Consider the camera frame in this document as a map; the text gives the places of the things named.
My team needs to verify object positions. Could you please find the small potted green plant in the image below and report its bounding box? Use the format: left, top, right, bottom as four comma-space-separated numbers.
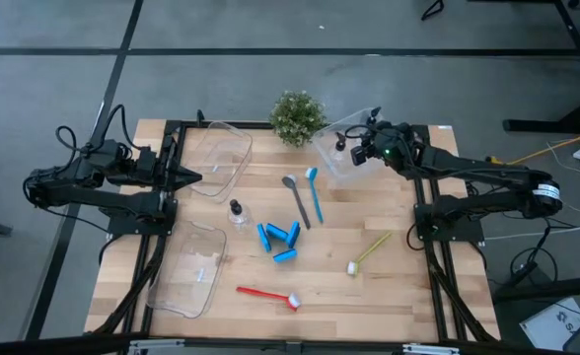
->
268, 90, 328, 148

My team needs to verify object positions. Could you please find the small clear dropper bottle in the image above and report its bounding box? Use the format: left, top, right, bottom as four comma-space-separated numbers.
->
227, 198, 254, 234

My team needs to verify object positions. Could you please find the yellow cable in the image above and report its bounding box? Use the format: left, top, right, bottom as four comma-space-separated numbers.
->
486, 124, 580, 167

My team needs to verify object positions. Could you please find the black desk leg frame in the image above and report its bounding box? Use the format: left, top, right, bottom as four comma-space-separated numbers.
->
502, 0, 580, 135

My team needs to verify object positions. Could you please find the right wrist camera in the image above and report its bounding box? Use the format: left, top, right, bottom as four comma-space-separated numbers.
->
350, 144, 371, 168

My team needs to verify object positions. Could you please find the white printed box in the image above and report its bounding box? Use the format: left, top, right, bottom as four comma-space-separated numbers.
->
518, 296, 580, 352

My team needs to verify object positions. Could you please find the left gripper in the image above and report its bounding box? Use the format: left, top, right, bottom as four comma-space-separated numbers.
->
139, 146, 203, 193

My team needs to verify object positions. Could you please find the black power strip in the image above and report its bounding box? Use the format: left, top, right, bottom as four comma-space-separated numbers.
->
509, 259, 539, 287

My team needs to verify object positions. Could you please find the clear plastic bin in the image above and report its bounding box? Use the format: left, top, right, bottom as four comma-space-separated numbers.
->
311, 106, 402, 187
189, 120, 254, 204
145, 220, 229, 320

